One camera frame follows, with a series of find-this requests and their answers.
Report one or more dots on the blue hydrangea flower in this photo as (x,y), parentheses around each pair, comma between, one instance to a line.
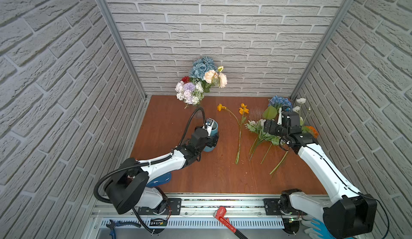
(275,104)

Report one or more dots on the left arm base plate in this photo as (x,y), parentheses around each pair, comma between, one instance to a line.
(170,207)

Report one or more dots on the clear ribbed glass vase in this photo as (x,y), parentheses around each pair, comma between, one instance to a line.
(197,103)

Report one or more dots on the blue work glove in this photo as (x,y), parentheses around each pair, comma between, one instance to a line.
(315,229)

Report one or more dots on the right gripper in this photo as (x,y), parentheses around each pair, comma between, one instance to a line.
(273,130)

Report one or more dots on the pale blue rose bunch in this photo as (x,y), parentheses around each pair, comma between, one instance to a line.
(201,67)

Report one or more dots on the blue handled pliers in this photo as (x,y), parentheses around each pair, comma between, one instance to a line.
(112,225)

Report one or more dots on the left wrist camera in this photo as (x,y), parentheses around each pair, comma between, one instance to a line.
(211,126)

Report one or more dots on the yellow orange poppy stem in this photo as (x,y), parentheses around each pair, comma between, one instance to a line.
(243,111)

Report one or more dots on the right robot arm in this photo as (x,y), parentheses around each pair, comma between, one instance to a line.
(349,212)

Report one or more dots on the pink lilac flower bouquet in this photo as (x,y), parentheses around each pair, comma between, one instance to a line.
(189,91)

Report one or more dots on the teal ceramic vase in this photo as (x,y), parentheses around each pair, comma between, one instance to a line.
(214,143)

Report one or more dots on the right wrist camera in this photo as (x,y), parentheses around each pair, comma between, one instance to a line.
(279,120)

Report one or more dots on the red gerbera flower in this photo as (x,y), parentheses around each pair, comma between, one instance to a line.
(186,79)

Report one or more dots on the white green mixed bouquet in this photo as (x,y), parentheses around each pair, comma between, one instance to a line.
(257,127)

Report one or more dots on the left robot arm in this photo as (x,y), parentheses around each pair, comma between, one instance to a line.
(128,187)

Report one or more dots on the orange flower at right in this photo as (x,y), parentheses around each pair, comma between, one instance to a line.
(311,130)

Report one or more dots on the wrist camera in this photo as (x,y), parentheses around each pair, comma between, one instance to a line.
(279,120)
(211,126)

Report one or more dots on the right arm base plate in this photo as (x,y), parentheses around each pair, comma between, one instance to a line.
(272,207)

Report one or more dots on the red pipe wrench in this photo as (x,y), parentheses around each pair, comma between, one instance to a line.
(220,216)

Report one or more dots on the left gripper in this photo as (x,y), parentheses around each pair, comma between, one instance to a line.
(207,139)

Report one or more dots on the aluminium frame rail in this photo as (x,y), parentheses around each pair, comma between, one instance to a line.
(192,216)

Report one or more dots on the dark blue oval dish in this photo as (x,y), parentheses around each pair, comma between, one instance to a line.
(160,180)

